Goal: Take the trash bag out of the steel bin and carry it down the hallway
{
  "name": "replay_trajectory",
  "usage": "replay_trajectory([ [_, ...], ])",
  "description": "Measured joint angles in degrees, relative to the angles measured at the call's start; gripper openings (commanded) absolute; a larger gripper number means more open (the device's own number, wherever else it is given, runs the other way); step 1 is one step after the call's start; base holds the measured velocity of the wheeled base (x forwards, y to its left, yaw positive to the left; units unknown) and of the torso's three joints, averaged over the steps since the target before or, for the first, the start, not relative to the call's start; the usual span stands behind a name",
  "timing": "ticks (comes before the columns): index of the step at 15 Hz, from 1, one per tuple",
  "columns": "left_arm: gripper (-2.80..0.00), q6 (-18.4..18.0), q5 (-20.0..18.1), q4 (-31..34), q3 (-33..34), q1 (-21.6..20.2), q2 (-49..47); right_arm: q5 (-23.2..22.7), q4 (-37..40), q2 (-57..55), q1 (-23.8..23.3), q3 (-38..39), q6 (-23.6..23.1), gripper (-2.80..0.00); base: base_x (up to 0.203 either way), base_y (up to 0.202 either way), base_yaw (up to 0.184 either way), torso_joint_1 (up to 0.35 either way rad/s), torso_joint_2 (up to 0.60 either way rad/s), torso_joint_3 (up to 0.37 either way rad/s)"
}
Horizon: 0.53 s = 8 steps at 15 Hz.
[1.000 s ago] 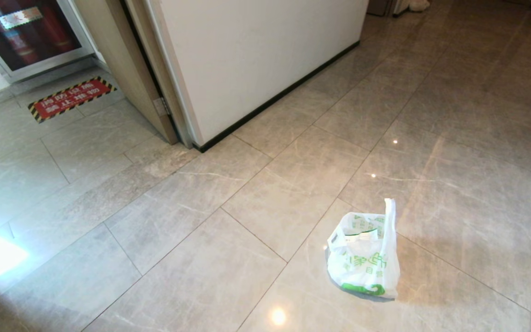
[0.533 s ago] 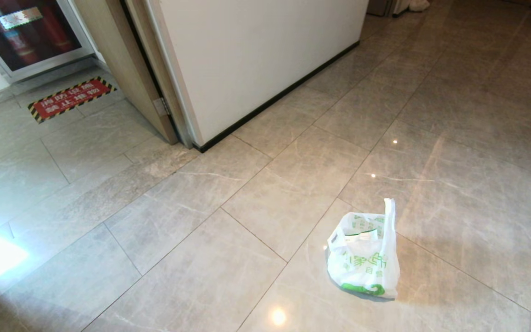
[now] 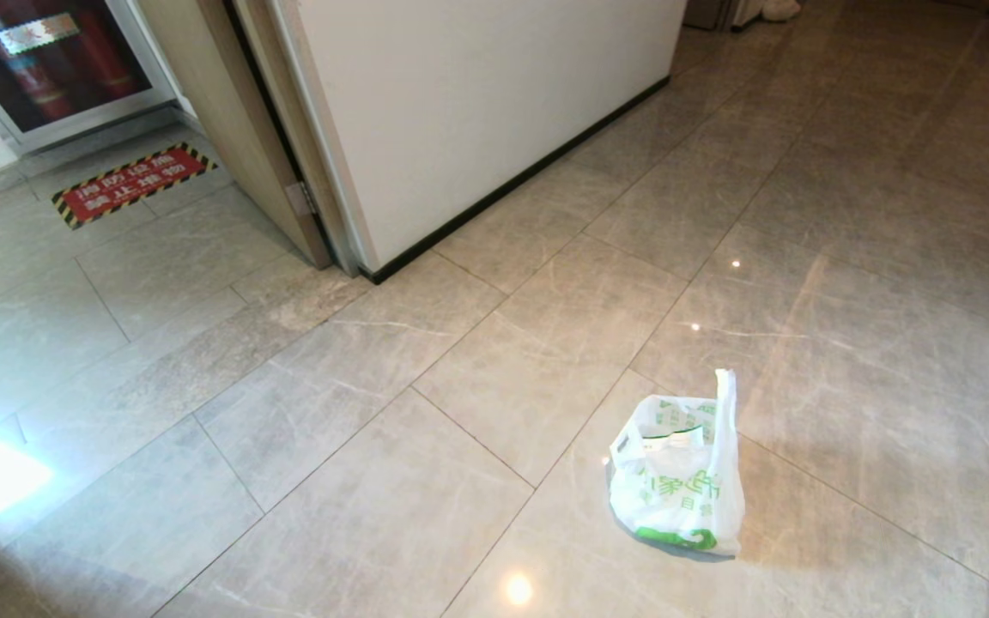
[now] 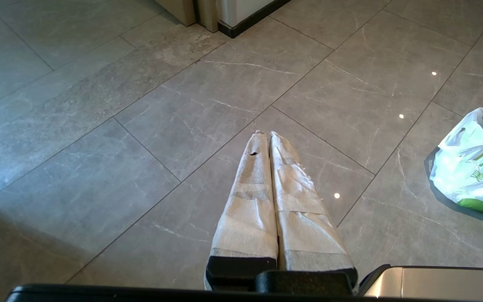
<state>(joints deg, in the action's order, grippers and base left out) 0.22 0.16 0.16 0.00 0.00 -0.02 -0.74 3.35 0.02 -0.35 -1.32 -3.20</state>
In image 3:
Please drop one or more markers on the red floor warning sticker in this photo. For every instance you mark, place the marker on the red floor warning sticker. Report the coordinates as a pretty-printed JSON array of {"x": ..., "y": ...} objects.
[{"x": 130, "y": 183}]

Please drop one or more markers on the white container in bag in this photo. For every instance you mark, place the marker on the white container in bag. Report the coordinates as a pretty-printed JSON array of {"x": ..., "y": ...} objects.
[{"x": 670, "y": 442}]

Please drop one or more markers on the white plastic bag green print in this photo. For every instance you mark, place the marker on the white plastic bag green print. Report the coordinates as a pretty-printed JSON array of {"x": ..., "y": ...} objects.
[{"x": 683, "y": 502}]

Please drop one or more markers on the fire cabinet glass door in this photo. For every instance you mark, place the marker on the fire cabinet glass door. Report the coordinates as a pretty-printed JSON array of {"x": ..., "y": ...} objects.
[{"x": 48, "y": 60}]

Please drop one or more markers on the white trash bag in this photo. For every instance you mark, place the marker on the white trash bag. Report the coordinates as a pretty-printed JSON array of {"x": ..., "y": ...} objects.
[{"x": 780, "y": 9}]

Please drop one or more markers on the beige wooden door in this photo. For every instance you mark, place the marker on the beige wooden door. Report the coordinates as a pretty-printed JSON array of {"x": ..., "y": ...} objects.
[{"x": 237, "y": 129}]

